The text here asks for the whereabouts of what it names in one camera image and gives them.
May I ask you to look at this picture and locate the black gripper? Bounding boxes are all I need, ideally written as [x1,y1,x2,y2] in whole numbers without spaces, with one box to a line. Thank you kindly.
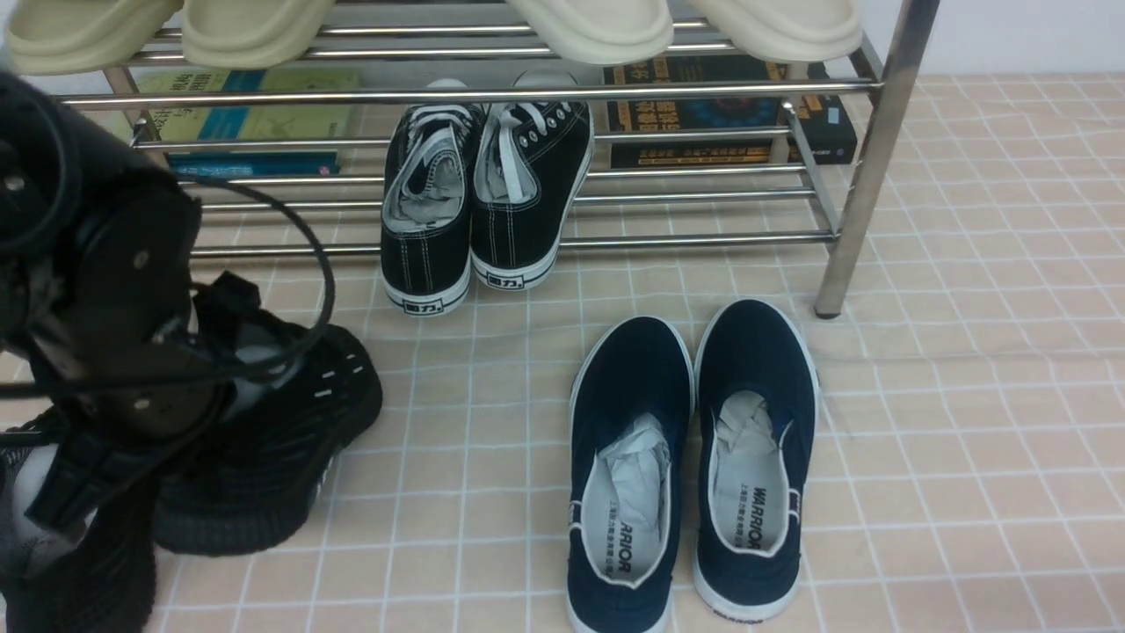
[23,273,291,533]

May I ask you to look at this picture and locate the black knit sneaker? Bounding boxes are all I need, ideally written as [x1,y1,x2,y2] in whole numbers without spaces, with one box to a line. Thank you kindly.
[152,324,383,557]
[3,408,158,632]

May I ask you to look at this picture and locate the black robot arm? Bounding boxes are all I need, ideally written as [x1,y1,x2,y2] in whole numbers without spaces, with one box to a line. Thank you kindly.
[3,72,326,530]

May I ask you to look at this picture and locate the stainless steel shoe rack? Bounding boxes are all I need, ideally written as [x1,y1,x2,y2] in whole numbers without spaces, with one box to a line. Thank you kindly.
[56,1,941,319]

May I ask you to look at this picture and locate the green and blue book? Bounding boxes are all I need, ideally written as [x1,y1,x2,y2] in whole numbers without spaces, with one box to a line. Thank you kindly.
[137,67,361,179]

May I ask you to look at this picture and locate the black canvas sneaker left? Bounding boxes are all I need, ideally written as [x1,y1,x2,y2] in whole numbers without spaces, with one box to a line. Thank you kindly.
[379,103,486,317]

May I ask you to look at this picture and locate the black canvas sneaker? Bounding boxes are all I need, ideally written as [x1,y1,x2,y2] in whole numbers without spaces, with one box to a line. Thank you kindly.
[470,100,595,291]
[379,103,486,317]

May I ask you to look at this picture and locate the beige slipper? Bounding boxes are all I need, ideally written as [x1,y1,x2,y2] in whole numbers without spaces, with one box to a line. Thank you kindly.
[5,1,185,76]
[180,1,335,69]

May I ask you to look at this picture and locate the beige slipper far left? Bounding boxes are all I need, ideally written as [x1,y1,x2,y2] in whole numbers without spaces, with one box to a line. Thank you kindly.
[5,1,185,76]

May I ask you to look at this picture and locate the black canvas sneaker right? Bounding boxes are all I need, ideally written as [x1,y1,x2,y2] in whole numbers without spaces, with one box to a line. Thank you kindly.
[470,100,595,291]

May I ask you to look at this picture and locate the navy slip-on shoe left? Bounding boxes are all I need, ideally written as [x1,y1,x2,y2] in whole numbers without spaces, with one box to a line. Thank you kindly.
[566,316,695,632]

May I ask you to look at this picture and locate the navy slip-on shoe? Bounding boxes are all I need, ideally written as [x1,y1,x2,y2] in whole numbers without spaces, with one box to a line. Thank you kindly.
[693,299,820,622]
[566,316,695,632]

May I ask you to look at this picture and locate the cream slipper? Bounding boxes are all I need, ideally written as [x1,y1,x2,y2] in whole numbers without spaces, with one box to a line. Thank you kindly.
[507,1,674,67]
[690,1,864,63]

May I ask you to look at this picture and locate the navy slip-on shoe right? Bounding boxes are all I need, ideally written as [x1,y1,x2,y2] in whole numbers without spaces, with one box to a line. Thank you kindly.
[693,299,820,622]

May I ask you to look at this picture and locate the cream slipper far right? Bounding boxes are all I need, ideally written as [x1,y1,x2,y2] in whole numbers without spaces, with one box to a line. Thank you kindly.
[690,1,864,63]

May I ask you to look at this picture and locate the black book with orange text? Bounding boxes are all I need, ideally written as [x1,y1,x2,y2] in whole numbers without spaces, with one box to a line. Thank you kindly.
[603,54,860,169]

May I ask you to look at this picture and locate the checkered beige tablecloth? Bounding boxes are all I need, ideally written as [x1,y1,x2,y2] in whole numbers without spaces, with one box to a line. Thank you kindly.
[149,75,1122,632]

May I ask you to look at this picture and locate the black cable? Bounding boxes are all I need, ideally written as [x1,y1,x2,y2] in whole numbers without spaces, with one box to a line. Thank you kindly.
[0,177,338,397]

